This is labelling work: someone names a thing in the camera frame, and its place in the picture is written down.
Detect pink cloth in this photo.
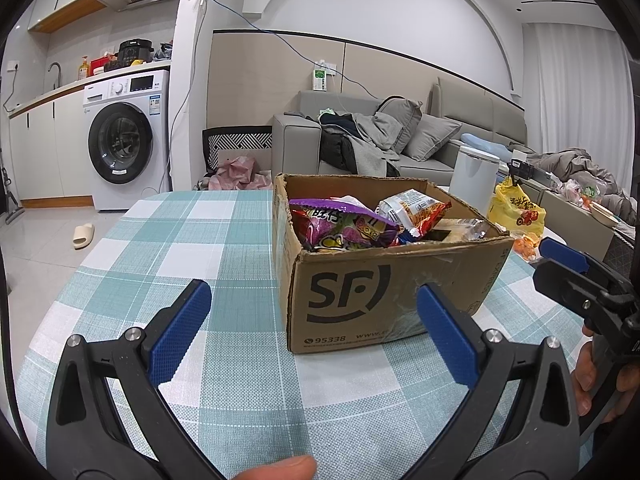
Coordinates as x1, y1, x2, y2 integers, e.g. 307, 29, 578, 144
207, 156, 273, 191

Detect person's right hand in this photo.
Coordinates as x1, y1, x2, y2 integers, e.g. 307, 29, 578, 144
570, 337, 640, 423

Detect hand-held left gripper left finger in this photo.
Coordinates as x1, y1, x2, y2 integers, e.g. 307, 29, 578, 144
46, 279, 231, 480

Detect black device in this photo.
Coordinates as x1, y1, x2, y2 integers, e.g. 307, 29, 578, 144
507, 157, 533, 181

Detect white trash can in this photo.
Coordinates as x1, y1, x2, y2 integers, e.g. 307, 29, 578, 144
448, 145, 501, 206

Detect beige slipper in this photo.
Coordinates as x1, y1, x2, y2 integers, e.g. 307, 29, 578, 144
72, 223, 96, 250

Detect orange fruits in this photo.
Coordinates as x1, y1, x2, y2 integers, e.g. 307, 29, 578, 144
515, 235, 541, 261

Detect light blue pillow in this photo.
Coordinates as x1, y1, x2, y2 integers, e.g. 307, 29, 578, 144
460, 133, 511, 156

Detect grey pillow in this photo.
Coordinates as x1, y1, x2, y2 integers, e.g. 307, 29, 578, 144
402, 114, 462, 162
377, 97, 423, 153

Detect brown cardboard box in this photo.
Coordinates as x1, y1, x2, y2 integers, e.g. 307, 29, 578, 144
272, 172, 516, 356

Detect white noodle snack packet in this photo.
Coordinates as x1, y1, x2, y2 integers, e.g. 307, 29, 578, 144
375, 189, 452, 236

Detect black clothes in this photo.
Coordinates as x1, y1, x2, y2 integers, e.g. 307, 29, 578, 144
318, 112, 358, 171

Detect purple silver snack packet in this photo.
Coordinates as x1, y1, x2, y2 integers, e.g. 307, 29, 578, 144
289, 198, 401, 253

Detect white bowl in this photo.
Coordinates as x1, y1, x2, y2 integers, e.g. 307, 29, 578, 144
589, 201, 621, 223

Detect clear beige snack packet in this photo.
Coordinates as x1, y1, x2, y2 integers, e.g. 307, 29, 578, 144
434, 217, 494, 241

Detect yellow plastic bag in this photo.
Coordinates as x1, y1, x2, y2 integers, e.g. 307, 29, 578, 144
487, 175, 546, 238

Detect white kitchen counter cabinet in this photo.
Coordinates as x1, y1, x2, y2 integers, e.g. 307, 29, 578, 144
7, 82, 96, 208

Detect white washing machine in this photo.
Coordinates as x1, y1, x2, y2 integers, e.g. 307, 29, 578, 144
82, 69, 172, 211

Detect checked teal white tablecloth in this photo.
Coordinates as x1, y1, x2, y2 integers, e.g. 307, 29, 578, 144
12, 190, 596, 480

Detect white wall cabinet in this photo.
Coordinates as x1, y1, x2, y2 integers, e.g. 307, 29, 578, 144
27, 0, 108, 34

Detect grey jacket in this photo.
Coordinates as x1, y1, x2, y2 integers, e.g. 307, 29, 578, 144
350, 112, 401, 177

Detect beige upholstered bench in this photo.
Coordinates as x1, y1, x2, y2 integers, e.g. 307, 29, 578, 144
537, 190, 616, 261

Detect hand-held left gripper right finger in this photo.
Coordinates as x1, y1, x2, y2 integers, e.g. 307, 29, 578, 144
416, 282, 581, 480

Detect mop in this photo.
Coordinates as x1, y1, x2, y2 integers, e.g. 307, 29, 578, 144
0, 155, 26, 223

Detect white curtain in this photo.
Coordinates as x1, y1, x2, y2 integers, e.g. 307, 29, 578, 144
532, 22, 636, 181

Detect grey sofa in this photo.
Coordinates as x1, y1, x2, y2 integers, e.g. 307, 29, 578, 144
272, 77, 528, 178

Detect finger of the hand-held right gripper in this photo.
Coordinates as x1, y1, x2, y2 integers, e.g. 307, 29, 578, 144
539, 237, 638, 293
532, 258, 608, 318

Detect black pressure cooker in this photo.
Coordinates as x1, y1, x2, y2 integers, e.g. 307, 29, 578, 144
114, 39, 153, 68

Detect grey blanket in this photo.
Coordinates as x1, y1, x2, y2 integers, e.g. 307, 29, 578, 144
530, 147, 626, 221

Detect person's left hand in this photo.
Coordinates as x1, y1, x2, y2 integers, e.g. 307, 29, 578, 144
234, 455, 317, 480

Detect green white wall charger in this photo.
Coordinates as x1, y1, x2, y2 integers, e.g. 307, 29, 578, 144
311, 60, 341, 92

